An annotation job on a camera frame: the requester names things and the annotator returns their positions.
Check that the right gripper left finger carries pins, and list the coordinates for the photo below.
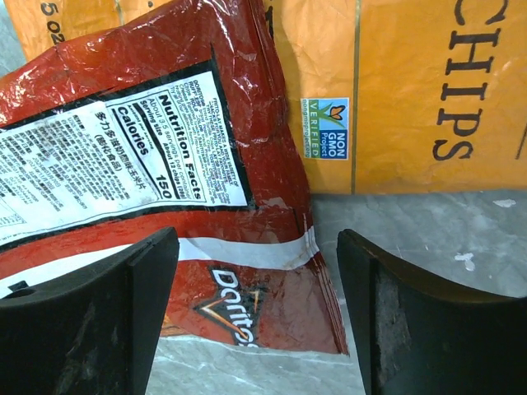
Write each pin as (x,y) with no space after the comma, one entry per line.
(89,324)

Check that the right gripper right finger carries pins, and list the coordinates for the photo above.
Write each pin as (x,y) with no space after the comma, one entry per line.
(418,333)

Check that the red Doritos bag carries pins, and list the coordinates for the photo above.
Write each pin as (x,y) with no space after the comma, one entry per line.
(178,120)

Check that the orange Kettle chips bag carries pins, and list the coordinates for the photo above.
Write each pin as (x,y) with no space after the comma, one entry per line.
(405,96)

